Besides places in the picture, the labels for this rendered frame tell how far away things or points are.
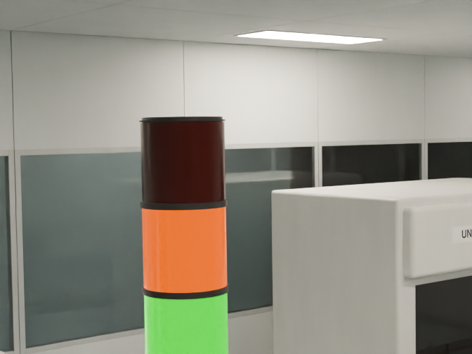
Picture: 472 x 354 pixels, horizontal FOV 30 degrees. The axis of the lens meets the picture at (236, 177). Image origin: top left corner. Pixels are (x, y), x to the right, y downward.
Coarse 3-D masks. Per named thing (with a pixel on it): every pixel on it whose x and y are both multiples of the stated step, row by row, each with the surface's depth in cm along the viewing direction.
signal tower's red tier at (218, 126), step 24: (144, 144) 50; (168, 144) 49; (192, 144) 49; (216, 144) 50; (144, 168) 50; (168, 168) 49; (192, 168) 49; (216, 168) 50; (144, 192) 50; (168, 192) 49; (192, 192) 49; (216, 192) 50
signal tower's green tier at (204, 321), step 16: (144, 304) 51; (160, 304) 50; (176, 304) 49; (192, 304) 49; (208, 304) 50; (224, 304) 51; (160, 320) 50; (176, 320) 49; (192, 320) 49; (208, 320) 50; (224, 320) 51; (160, 336) 50; (176, 336) 49; (192, 336) 49; (208, 336) 50; (224, 336) 51; (160, 352) 50; (176, 352) 49; (192, 352) 49; (208, 352) 50; (224, 352) 51
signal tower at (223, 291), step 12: (144, 120) 50; (156, 120) 49; (168, 120) 49; (180, 120) 49; (192, 120) 49; (204, 120) 49; (216, 120) 50; (144, 204) 50; (156, 204) 49; (168, 204) 49; (180, 204) 49; (192, 204) 49; (204, 204) 49; (216, 204) 50; (144, 288) 51; (228, 288) 52
